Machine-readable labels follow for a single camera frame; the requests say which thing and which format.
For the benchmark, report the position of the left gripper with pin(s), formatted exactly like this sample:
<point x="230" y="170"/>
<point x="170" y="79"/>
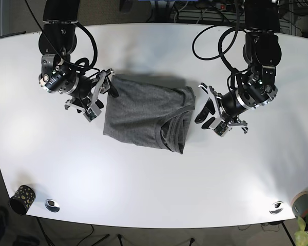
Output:
<point x="221" y="112"/>

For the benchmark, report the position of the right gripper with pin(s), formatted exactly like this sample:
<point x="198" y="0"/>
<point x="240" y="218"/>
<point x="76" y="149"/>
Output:
<point x="85" y="93"/>

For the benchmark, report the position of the heather grey T-shirt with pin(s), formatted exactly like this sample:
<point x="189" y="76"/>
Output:
<point x="149" y="115"/>

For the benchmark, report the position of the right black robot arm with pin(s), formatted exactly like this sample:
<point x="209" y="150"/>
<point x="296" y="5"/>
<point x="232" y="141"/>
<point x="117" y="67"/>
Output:
<point x="56" y="44"/>

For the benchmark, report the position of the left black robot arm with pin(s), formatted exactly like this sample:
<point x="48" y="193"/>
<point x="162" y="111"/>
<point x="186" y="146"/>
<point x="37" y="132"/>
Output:
<point x="254" y="86"/>

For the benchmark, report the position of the grey tape roll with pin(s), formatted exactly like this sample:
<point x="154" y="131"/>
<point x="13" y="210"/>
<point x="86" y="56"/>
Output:
<point x="299" y="204"/>

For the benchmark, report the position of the black gold-dotted cup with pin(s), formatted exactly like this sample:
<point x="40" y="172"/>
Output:
<point x="22" y="200"/>

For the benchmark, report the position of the green potted plant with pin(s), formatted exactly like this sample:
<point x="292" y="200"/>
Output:
<point x="301" y="235"/>

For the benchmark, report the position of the right table cable grommet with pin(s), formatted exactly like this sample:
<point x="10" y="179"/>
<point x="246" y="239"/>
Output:
<point x="276" y="207"/>

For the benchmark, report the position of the table cable grommet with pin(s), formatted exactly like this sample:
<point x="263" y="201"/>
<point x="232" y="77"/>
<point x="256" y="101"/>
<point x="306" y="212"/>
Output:
<point x="52" y="205"/>
<point x="276" y="207"/>

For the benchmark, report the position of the left table cable grommet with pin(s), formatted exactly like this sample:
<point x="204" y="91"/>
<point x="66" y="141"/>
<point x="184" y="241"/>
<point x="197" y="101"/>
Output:
<point x="52" y="205"/>

